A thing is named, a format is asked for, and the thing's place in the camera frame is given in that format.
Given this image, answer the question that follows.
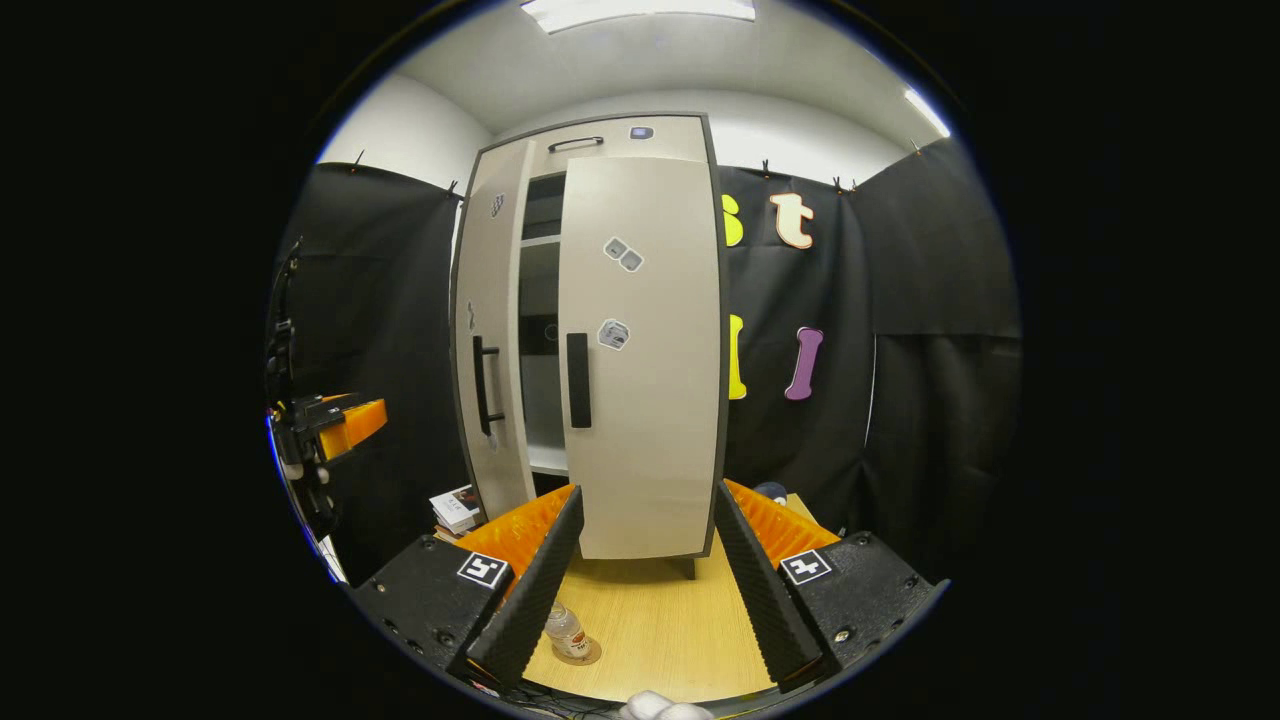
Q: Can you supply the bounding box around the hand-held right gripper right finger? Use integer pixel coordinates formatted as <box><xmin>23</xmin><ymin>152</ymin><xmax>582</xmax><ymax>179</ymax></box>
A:
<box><xmin>713</xmin><ymin>480</ymin><xmax>949</xmax><ymax>696</ymax></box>

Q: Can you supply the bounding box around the grey white cabinet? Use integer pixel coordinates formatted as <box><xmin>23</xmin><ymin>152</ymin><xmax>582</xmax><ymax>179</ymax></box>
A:
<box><xmin>450</xmin><ymin>112</ymin><xmax>731</xmax><ymax>581</ymax></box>

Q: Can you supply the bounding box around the black bar door handle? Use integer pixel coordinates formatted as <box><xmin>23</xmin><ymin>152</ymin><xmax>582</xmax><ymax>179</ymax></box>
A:
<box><xmin>472</xmin><ymin>335</ymin><xmax>507</xmax><ymax>439</ymax></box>

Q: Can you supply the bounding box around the clear plastic bottle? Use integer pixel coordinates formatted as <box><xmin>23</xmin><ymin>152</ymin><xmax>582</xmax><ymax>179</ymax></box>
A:
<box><xmin>545</xmin><ymin>603</ymin><xmax>591</xmax><ymax>659</ymax></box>

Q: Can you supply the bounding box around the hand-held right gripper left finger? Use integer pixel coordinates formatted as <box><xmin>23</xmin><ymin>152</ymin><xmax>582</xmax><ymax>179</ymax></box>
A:
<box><xmin>350</xmin><ymin>484</ymin><xmax>586</xmax><ymax>698</ymax></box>

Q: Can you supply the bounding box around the flat black door handle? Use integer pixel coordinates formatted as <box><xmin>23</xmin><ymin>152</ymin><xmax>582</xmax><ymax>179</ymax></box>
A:
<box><xmin>566</xmin><ymin>333</ymin><xmax>593</xmax><ymax>430</ymax></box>

